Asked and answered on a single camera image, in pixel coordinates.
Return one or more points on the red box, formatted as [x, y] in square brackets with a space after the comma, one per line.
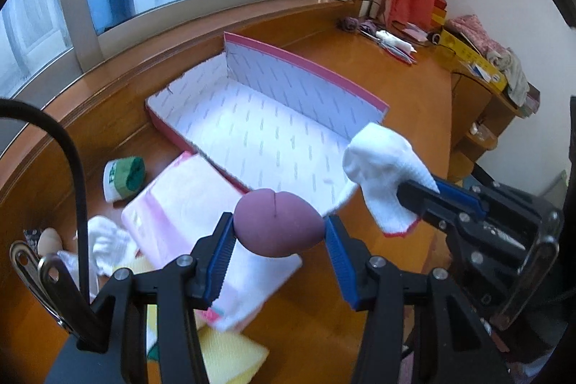
[441, 3]

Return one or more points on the green and white rolled sock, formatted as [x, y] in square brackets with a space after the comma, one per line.
[123, 177]

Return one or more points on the large yellow box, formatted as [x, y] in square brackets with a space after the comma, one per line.
[468, 60]

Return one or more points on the purple egg-shaped makeup sponge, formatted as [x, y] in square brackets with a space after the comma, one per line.
[279, 222]

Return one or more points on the plain white sock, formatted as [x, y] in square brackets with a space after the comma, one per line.
[110, 242]

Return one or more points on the white rolled cloth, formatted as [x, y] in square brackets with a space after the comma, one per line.
[393, 40]

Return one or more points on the pink notebook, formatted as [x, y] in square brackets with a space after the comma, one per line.
[415, 33]

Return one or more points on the beige egg-shaped makeup sponge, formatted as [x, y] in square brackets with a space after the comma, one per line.
[48, 241]

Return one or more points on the purple yarn ball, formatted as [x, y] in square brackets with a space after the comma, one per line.
[349, 24]

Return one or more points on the wooden shelf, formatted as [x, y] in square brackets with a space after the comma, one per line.
[477, 114]

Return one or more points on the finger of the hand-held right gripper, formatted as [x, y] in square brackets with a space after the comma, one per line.
[456, 193]
[420, 204]

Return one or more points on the pink tissue pack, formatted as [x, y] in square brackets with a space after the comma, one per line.
[180, 204]

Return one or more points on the white sock with red trim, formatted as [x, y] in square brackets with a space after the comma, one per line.
[382, 172]

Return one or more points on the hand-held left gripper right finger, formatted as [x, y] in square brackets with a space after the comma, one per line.
[338, 258]

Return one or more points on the yellow sponge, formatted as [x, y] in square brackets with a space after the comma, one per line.
[229, 350]

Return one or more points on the grey beige cloth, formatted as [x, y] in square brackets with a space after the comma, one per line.
[513, 73]

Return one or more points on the pink cardboard box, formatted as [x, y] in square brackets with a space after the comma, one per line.
[270, 118]

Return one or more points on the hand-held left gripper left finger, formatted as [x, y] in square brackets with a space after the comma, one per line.
[223, 254]

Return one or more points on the pink floral cloth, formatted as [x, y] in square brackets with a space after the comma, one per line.
[477, 31]

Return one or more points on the metal clip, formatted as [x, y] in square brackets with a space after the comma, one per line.
[33, 271]

